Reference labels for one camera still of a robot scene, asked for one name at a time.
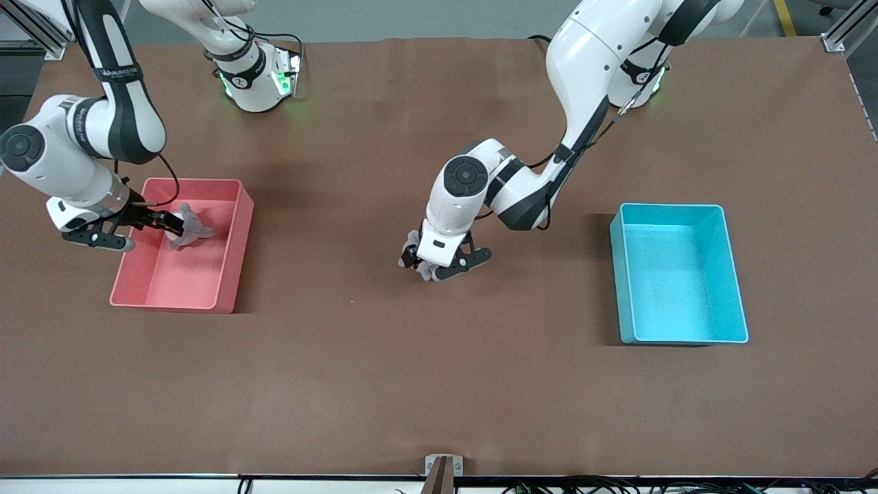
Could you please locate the grey plush with white belly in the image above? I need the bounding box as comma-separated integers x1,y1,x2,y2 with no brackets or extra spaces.
163,202,215,250

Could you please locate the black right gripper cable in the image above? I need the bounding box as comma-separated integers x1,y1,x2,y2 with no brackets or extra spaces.
65,0,180,207

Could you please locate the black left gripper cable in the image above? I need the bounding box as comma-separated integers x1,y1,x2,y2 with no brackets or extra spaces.
525,38,673,231

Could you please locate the black right arm base cable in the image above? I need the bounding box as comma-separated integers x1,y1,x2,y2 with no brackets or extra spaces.
191,0,306,76

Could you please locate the large table cover mat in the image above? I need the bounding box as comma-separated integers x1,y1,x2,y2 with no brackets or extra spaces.
0,36,878,479

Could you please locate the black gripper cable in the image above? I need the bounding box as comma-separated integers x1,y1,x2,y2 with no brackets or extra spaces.
525,38,673,231
65,0,180,207

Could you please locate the blue plastic box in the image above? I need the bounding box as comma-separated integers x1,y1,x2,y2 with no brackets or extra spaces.
610,203,750,345

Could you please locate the aluminium frame profile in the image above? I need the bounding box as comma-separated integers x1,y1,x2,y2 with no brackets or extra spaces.
822,0,878,54
14,0,67,61

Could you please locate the silver base connector bracket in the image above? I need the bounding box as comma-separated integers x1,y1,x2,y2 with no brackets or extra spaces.
270,49,303,98

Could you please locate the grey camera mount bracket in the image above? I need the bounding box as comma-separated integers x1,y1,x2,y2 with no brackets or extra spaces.
423,454,465,494

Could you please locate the pink plastic box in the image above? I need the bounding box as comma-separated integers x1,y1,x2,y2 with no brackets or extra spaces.
110,178,254,314

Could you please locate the black cable bundle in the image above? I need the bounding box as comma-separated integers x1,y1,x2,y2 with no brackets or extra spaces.
499,475,878,494

